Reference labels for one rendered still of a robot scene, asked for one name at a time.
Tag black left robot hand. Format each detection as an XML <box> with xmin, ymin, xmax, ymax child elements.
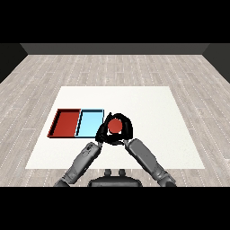
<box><xmin>94</xmin><ymin>111</ymin><xmax>119</xmax><ymax>146</ymax></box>

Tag dark grey robot body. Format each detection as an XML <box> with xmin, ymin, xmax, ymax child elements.
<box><xmin>87</xmin><ymin>168</ymin><xmax>144</xmax><ymax>188</ymax></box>

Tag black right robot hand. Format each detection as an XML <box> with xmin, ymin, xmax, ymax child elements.
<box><xmin>111</xmin><ymin>112</ymin><xmax>135</xmax><ymax>146</ymax></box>

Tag light blue shallow open box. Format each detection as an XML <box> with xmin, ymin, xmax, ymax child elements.
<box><xmin>74</xmin><ymin>108</ymin><xmax>105</xmax><ymax>139</ymax></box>

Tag small red can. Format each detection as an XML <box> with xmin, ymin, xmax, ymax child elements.
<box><xmin>107</xmin><ymin>118</ymin><xmax>124</xmax><ymax>135</ymax></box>

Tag red shallow open box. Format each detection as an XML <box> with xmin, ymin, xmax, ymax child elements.
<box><xmin>47</xmin><ymin>108</ymin><xmax>83</xmax><ymax>139</ymax></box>

